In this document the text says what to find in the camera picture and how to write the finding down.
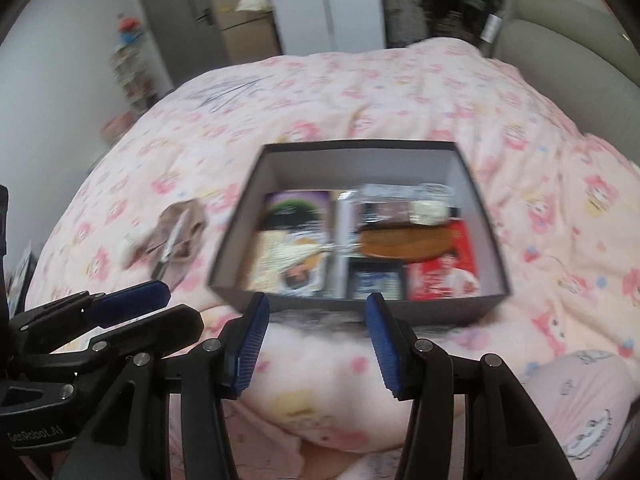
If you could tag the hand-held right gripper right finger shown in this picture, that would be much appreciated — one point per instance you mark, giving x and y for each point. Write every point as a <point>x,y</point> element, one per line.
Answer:
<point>385,345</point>

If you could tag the pink cartoon printed blanket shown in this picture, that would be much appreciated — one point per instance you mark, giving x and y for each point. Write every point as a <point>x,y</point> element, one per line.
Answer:
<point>375,100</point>

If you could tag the brown tube with cream label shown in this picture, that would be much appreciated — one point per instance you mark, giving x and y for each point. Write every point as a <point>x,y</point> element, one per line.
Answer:
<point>395,210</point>

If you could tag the black cardboard box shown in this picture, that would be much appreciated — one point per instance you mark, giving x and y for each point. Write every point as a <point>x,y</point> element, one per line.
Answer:
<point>450,310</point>

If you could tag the grey padded headboard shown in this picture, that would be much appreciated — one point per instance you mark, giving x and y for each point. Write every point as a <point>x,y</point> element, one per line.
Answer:
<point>565,45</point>

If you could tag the red envelope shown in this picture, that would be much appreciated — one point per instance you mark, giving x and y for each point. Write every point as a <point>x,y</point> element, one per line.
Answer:
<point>440,280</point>

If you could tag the white wardrobe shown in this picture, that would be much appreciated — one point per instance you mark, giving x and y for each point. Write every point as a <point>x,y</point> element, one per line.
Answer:
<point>340,5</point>

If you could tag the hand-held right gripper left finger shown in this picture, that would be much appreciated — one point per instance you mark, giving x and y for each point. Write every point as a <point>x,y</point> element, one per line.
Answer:
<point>250,345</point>

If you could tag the person's pink pajamas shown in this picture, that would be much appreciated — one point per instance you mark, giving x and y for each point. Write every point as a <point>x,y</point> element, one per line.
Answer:
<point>575,400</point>

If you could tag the white storage rack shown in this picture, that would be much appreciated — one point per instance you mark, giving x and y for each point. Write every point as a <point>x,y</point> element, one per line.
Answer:
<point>130,75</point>

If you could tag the grey door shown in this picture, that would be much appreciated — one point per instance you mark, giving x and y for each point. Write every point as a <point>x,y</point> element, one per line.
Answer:
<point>170,25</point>

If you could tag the small black tray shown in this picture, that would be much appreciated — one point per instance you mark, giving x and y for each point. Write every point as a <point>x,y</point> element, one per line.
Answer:
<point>375,280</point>

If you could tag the dark open shelf unit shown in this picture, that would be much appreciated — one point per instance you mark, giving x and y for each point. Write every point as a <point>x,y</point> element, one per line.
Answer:
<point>440,0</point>

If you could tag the portrait sticker card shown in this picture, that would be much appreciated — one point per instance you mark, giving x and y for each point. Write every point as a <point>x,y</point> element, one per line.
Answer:
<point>300,280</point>

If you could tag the purple booklet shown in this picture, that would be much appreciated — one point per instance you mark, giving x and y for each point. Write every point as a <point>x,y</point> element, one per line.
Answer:
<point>295,210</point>

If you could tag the wooden comb with tassel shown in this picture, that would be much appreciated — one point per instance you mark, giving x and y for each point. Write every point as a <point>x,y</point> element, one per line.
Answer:
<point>400,245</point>

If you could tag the red and blue bags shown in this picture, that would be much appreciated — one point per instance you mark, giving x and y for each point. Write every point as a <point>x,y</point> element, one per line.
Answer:
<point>129,30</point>

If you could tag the brown cardboard box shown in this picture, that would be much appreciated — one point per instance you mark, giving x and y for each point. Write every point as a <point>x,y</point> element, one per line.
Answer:
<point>245,25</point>

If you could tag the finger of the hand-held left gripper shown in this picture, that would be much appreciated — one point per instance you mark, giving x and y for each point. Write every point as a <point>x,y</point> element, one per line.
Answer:
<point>150,327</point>
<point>130,300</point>

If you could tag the brown cloth pouch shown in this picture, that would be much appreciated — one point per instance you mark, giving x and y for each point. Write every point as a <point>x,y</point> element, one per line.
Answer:
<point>192,230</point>

